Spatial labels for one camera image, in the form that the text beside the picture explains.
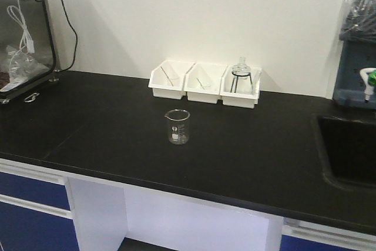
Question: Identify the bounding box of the clear glass beaker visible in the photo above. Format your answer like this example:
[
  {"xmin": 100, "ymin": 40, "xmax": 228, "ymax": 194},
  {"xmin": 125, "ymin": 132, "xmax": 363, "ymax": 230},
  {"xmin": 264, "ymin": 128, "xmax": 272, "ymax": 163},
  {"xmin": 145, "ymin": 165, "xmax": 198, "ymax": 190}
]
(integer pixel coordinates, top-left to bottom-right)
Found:
[{"xmin": 164, "ymin": 109, "xmax": 190, "ymax": 145}]

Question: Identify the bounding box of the small beaker in middle bin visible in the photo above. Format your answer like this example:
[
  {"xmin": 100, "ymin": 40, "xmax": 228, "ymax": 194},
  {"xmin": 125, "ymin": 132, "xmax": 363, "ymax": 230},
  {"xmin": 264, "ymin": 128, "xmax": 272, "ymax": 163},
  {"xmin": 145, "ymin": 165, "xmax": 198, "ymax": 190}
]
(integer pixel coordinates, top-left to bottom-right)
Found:
[{"xmin": 202, "ymin": 81, "xmax": 212, "ymax": 90}]

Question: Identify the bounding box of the small beaker in bin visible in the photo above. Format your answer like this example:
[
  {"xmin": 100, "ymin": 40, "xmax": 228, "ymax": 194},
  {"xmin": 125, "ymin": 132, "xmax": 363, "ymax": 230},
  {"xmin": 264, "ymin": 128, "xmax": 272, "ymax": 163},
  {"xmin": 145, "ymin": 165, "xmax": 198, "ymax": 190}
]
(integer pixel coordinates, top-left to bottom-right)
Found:
[
  {"xmin": 167, "ymin": 76, "xmax": 180, "ymax": 87},
  {"xmin": 202, "ymin": 81, "xmax": 212, "ymax": 90}
]

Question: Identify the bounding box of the middle white plastic bin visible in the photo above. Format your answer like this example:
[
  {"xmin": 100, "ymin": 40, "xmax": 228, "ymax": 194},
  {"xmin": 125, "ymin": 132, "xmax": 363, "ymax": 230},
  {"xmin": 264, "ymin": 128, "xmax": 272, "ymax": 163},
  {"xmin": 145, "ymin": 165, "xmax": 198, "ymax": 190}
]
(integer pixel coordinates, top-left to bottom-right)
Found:
[{"xmin": 184, "ymin": 63, "xmax": 227, "ymax": 104}]

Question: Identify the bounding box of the white plastic bin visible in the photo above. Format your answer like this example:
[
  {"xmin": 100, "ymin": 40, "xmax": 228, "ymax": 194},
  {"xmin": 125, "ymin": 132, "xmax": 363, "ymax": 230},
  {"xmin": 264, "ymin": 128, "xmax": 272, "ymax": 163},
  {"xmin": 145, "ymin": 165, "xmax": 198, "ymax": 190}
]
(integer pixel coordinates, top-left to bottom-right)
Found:
[
  {"xmin": 149, "ymin": 60, "xmax": 195, "ymax": 100},
  {"xmin": 184, "ymin": 63, "xmax": 227, "ymax": 104},
  {"xmin": 220, "ymin": 66, "xmax": 262, "ymax": 109}
]

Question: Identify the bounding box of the red tipped pipette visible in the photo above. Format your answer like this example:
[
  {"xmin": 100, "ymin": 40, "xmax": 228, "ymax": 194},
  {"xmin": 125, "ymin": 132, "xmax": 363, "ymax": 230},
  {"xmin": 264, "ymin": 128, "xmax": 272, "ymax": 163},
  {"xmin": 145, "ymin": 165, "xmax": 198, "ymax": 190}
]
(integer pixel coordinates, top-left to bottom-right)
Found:
[{"xmin": 160, "ymin": 66, "xmax": 174, "ymax": 86}]

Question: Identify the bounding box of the small beaker in left bin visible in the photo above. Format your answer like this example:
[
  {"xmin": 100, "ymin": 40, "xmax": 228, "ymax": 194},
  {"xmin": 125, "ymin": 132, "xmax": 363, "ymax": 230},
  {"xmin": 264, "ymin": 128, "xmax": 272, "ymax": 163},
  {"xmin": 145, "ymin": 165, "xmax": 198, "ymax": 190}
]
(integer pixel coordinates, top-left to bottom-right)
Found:
[{"xmin": 167, "ymin": 76, "xmax": 180, "ymax": 87}]

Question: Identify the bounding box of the left white plastic bin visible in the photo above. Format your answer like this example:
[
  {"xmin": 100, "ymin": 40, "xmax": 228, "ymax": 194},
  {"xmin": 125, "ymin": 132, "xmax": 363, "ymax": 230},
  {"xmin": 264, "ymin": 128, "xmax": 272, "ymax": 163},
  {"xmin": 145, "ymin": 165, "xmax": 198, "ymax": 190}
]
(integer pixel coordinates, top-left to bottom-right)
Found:
[{"xmin": 149, "ymin": 60, "xmax": 195, "ymax": 100}]

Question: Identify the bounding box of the right white plastic bin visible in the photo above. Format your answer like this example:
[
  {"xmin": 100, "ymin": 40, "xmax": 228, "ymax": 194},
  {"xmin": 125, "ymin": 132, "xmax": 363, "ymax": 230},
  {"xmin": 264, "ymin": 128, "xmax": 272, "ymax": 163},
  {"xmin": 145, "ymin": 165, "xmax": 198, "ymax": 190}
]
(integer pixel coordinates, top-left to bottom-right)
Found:
[{"xmin": 220, "ymin": 66, "xmax": 262, "ymax": 109}]

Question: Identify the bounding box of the round glass flask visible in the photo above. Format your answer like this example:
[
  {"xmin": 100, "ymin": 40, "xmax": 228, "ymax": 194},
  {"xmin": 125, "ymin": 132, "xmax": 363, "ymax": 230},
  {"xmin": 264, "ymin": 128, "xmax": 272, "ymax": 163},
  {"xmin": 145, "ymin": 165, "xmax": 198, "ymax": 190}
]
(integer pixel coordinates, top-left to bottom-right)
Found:
[{"xmin": 231, "ymin": 57, "xmax": 251, "ymax": 77}]

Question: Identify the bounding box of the black lab sink basin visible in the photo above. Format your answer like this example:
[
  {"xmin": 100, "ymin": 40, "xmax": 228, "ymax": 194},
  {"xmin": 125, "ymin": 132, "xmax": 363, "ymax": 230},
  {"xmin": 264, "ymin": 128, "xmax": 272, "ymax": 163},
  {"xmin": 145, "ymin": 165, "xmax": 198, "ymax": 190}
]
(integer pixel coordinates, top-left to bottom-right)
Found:
[{"xmin": 311, "ymin": 115, "xmax": 375, "ymax": 194}]

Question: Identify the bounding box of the blue right cabinet door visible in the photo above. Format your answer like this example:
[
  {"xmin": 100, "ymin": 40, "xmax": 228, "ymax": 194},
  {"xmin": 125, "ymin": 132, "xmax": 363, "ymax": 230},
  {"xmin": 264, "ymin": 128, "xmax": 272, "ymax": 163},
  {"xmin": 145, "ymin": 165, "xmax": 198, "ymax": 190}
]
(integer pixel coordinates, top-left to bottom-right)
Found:
[{"xmin": 280, "ymin": 235, "xmax": 375, "ymax": 251}]

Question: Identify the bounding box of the black framed glass cabinet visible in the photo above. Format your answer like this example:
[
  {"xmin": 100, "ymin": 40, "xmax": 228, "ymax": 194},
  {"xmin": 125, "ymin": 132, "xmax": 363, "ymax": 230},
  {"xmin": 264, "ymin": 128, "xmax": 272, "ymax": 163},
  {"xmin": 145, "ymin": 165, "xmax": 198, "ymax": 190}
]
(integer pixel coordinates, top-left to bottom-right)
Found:
[{"xmin": 1, "ymin": 0, "xmax": 59, "ymax": 104}]

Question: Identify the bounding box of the blue grey drying rack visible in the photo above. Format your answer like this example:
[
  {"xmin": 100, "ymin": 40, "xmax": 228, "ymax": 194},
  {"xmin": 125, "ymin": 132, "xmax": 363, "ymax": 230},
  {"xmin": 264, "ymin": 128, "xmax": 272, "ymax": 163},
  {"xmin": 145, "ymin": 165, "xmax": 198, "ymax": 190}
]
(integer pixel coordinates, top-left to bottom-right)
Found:
[{"xmin": 333, "ymin": 18, "xmax": 375, "ymax": 109}]

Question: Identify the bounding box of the blue cabinet drawer upper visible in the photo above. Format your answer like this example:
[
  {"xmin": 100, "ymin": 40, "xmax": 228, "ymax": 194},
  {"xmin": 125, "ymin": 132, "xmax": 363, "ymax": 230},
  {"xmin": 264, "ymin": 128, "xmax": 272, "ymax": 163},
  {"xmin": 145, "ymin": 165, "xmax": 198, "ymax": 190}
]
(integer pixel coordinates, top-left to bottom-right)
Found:
[{"xmin": 1, "ymin": 172, "xmax": 70, "ymax": 210}]

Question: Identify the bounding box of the blue cabinet drawer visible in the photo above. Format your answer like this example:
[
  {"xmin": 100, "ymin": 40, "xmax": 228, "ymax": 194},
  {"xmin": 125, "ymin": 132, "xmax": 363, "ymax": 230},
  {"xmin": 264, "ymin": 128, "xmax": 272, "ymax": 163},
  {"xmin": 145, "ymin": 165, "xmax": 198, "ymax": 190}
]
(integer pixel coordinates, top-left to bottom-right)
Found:
[
  {"xmin": 1, "ymin": 172, "xmax": 70, "ymax": 210},
  {"xmin": 1, "ymin": 203, "xmax": 79, "ymax": 250}
]

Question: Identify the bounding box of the clear plastic cover sheet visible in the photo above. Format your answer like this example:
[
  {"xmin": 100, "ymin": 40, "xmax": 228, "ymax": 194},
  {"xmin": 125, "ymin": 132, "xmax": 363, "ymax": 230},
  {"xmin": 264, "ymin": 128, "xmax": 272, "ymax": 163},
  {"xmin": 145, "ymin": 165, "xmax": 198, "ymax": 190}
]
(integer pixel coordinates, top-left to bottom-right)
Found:
[{"xmin": 340, "ymin": 0, "xmax": 375, "ymax": 43}]

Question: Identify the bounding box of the blue cabinet drawer lower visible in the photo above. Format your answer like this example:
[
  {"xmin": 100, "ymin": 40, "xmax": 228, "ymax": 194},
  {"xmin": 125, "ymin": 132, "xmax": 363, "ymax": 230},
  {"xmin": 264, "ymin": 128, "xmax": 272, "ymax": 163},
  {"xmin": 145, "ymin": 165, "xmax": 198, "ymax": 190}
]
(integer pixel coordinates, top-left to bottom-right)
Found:
[{"xmin": 1, "ymin": 203, "xmax": 79, "ymax": 250}]

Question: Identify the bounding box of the black wire tripod stand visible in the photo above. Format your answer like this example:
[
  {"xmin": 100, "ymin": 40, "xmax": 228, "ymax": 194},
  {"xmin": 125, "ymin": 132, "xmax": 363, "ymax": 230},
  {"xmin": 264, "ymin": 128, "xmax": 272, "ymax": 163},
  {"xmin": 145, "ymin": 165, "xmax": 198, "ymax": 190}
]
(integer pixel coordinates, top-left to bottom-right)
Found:
[{"xmin": 230, "ymin": 71, "xmax": 253, "ymax": 93}]

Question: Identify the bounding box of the white charger cable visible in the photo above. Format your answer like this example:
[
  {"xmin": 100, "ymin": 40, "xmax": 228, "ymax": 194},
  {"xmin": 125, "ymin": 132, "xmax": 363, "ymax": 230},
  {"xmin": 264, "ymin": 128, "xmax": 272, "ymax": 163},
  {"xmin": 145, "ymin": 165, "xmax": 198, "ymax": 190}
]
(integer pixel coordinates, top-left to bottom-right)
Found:
[{"xmin": 6, "ymin": 0, "xmax": 36, "ymax": 81}]

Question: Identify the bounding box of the black power cable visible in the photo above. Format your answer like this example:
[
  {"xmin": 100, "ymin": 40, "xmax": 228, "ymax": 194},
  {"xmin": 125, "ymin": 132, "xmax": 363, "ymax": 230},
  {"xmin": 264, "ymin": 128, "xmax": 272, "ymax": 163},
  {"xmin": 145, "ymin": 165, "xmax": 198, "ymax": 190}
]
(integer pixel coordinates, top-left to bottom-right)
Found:
[{"xmin": 32, "ymin": 0, "xmax": 79, "ymax": 72}]

